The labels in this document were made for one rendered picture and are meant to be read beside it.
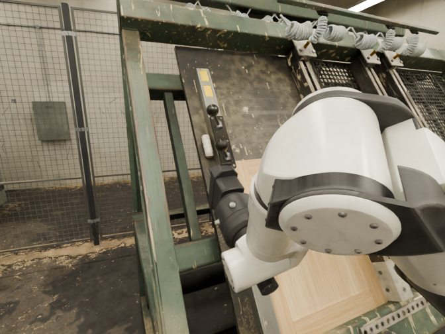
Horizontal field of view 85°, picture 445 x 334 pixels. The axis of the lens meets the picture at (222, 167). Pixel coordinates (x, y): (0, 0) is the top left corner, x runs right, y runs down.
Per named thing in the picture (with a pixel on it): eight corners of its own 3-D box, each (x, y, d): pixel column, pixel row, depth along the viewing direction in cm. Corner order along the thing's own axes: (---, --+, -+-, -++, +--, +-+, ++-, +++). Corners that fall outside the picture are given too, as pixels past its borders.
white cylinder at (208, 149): (200, 138, 86) (204, 159, 83) (202, 134, 83) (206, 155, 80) (208, 138, 87) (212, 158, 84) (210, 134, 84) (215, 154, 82)
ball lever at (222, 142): (223, 164, 81) (215, 150, 68) (220, 154, 82) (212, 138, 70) (234, 162, 81) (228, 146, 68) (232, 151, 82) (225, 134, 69)
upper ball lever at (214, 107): (215, 133, 85) (206, 114, 72) (212, 123, 86) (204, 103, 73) (226, 130, 85) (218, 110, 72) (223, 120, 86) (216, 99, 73)
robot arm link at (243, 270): (208, 219, 43) (234, 277, 35) (263, 200, 46) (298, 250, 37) (215, 254, 50) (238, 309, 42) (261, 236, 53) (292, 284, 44)
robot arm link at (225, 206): (200, 165, 51) (221, 205, 42) (242, 160, 54) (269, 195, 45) (198, 209, 58) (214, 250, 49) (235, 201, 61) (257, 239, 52)
